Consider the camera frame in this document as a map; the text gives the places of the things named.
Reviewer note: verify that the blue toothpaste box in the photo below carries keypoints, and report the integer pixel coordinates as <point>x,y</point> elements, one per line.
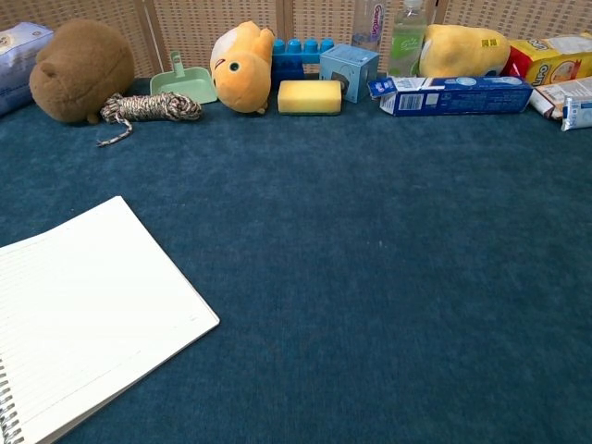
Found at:
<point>462,97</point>

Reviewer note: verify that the white spiral lined notebook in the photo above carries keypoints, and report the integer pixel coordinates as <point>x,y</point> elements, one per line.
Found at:
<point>92,300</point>

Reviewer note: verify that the light blue toy building block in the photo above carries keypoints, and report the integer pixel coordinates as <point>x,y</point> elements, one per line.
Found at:
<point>303,51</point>

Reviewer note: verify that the dark blue toy building block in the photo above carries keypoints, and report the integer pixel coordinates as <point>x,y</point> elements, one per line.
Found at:
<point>287,73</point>

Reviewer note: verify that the light blue cardboard cube box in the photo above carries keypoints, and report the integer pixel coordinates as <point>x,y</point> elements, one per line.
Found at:
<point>349,69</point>

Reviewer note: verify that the dark blue felt table mat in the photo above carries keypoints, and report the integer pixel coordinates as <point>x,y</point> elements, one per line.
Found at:
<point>370,254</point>

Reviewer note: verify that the white blue tube box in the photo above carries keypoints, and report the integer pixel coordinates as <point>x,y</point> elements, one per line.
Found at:
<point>578,113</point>

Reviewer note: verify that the yellow plush toy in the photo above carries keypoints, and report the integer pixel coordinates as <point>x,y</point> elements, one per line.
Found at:
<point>462,53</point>

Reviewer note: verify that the orange white snack pack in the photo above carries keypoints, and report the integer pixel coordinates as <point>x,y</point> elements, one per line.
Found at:
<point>562,94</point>

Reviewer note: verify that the blue white tissue pack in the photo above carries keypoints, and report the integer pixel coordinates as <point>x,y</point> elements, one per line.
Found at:
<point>18,65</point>

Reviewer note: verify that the clear bottle with green liquid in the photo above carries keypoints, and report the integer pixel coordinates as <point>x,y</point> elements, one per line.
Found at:
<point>407,46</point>

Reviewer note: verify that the yellow Lipo biscuit bag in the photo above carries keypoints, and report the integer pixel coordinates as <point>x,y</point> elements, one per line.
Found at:
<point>550,62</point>

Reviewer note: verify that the clear bottle with white cap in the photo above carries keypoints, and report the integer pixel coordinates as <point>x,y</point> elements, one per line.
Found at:
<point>370,25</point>

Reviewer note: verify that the orange plush hamster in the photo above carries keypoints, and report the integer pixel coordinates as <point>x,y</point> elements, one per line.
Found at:
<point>242,74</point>

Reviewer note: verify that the green plastic dustpan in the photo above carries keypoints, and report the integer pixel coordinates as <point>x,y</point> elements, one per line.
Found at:
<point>189,85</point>

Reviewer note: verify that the brown plush capybara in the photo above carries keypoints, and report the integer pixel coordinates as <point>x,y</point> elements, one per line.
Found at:
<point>81,69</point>

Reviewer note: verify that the small yellow sponge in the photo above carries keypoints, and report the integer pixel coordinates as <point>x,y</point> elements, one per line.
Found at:
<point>309,96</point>

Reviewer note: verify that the woven wicker folding screen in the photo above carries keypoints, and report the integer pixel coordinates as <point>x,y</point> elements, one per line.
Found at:
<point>194,28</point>

